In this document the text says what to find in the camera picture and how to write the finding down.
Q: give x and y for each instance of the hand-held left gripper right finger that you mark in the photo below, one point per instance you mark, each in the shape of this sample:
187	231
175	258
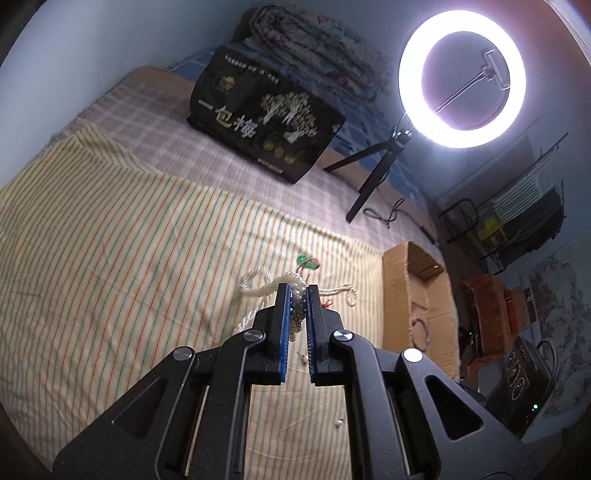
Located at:
313	332

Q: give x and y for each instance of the yellow box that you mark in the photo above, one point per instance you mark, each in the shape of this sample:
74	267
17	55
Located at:
490	230

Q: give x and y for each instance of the black metal rack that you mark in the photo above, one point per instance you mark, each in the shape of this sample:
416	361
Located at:
466	217

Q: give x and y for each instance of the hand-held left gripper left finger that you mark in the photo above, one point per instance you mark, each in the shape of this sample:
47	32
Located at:
282	332

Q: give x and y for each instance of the checked beige blanket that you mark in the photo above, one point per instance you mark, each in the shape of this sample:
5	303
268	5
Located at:
152	115

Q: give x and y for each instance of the cardboard box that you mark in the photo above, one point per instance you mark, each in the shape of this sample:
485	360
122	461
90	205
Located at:
397	295

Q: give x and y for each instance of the black tripod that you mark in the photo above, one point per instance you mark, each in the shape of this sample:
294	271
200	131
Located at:
369	184

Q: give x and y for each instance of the thin metal bangle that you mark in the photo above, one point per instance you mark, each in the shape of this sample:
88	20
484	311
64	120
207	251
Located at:
421	334

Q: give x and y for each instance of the phone holder clamp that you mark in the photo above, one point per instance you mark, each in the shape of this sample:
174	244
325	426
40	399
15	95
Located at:
494	69

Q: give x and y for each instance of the black gift box gold trees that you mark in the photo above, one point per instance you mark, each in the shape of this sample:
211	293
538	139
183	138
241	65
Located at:
258	110

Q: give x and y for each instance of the folded floral quilt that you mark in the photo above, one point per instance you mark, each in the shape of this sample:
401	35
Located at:
318	44

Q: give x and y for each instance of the white ribbed appliance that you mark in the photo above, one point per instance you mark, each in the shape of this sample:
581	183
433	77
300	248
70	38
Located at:
521	194

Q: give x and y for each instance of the black device green light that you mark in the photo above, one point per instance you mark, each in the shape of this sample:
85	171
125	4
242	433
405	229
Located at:
517	387

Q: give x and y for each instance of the striped yellow bed sheet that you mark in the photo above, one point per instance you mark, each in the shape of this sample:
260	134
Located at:
129	258

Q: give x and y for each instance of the orange box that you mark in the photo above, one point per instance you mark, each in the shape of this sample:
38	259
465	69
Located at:
489	309

